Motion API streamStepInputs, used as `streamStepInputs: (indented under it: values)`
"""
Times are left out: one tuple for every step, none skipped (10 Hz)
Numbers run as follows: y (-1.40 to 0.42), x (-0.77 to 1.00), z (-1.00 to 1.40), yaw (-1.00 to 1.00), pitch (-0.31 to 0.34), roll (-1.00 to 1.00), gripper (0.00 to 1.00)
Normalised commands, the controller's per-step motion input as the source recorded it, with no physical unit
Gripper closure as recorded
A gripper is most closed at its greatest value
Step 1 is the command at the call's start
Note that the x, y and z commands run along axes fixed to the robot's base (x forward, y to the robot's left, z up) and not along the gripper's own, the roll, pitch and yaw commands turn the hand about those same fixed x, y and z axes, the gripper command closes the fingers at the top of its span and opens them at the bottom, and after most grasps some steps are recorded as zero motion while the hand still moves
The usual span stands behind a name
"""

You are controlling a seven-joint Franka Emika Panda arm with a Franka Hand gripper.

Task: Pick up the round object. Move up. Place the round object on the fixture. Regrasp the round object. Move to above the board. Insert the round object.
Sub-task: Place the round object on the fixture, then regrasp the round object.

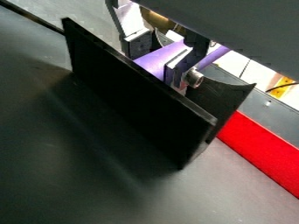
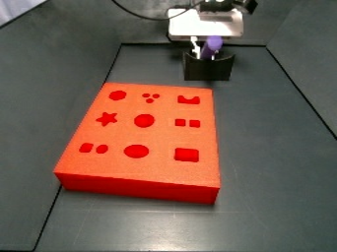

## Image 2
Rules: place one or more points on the purple cylinder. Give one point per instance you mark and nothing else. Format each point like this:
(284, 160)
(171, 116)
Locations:
(212, 47)

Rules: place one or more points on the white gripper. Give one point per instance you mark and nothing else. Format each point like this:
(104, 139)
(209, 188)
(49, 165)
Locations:
(193, 25)

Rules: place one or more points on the black cradle stand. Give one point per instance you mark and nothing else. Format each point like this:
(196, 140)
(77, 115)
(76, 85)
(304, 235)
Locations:
(208, 70)

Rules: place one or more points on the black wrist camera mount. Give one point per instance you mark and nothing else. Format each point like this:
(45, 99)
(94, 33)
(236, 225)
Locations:
(245, 6)

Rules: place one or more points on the red shape sorter block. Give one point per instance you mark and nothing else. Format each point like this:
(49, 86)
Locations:
(145, 144)

